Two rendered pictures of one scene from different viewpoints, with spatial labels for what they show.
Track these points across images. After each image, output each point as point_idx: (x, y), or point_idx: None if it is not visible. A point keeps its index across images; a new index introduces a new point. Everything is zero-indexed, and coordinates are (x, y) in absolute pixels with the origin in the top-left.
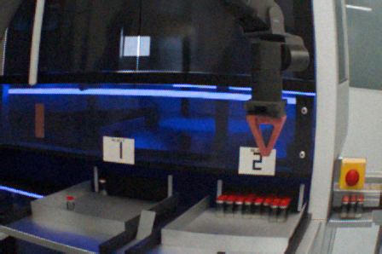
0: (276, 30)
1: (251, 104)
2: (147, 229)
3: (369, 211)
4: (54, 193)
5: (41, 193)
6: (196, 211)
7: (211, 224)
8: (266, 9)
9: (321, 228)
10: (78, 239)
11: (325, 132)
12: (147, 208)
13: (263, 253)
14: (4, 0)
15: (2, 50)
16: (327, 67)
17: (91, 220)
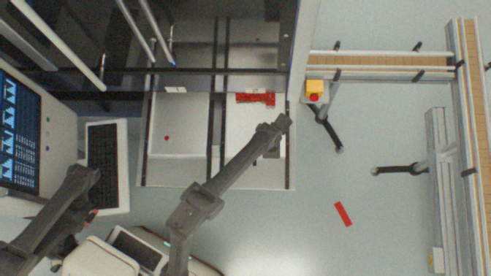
0: (278, 143)
1: (266, 158)
2: (217, 152)
3: (326, 83)
4: (150, 125)
5: (123, 96)
6: (227, 107)
7: (238, 117)
8: (274, 142)
9: (296, 103)
10: (189, 175)
11: (295, 84)
12: (198, 100)
13: (274, 158)
14: (183, 271)
15: (45, 62)
16: (298, 69)
17: (188, 155)
